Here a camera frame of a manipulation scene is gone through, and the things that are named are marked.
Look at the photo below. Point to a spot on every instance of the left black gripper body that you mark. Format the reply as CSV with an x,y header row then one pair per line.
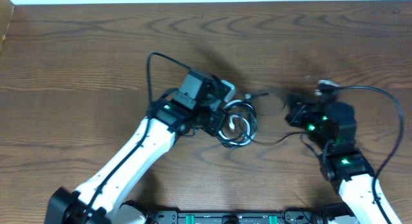
x,y
214,121

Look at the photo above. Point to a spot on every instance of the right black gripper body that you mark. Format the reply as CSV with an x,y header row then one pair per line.
x,y
296,111

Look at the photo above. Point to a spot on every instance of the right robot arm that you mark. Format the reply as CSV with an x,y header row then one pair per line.
x,y
331,125

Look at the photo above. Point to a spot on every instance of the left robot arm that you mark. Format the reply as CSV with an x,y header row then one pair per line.
x,y
196,104

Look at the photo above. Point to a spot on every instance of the cardboard panel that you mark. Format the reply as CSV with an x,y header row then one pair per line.
x,y
6,13

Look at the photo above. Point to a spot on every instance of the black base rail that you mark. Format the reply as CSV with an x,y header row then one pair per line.
x,y
291,216

